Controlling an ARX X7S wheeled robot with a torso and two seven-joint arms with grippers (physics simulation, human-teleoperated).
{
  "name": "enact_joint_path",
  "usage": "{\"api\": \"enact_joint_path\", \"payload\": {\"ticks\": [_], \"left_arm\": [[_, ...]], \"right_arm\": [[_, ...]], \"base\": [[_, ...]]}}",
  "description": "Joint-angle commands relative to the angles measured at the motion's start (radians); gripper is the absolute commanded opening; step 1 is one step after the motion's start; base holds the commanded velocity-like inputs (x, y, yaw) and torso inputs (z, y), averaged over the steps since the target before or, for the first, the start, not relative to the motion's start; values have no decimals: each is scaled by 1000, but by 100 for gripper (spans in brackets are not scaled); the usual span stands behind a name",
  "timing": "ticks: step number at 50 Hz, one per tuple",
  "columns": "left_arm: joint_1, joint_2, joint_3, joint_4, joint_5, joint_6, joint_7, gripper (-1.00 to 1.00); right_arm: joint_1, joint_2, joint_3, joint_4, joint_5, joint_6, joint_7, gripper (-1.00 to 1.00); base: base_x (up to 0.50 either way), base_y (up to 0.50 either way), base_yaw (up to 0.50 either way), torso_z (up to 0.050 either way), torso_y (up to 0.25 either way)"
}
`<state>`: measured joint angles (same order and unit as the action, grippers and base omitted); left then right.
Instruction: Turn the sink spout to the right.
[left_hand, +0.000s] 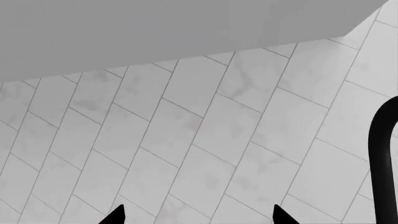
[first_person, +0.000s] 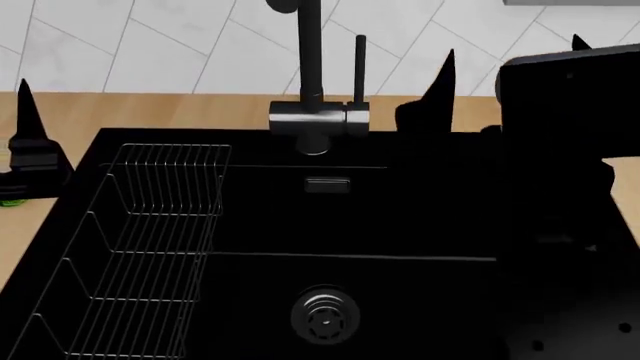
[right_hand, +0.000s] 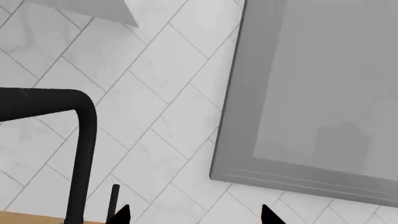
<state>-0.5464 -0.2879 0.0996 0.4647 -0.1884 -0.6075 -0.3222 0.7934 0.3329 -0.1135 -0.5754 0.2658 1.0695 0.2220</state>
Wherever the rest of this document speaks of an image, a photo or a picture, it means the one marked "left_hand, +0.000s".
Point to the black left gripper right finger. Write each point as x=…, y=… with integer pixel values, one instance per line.
x=282, y=217

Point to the black curved sink spout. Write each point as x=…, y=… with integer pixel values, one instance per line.
x=380, y=163

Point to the grey wall cabinet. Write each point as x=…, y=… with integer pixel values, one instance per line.
x=161, y=32

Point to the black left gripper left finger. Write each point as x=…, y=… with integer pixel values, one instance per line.
x=116, y=217

